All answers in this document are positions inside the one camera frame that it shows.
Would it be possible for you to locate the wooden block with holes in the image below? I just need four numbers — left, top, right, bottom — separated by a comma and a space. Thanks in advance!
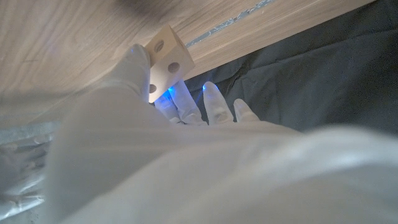
144, 24, 197, 104

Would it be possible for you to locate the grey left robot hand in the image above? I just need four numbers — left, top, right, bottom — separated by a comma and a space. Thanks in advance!
43, 44, 398, 224

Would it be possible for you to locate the black backdrop curtain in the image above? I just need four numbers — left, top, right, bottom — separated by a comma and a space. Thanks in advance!
183, 0, 398, 136

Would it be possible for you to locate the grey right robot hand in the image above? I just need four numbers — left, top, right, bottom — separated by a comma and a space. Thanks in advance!
0, 121, 60, 220

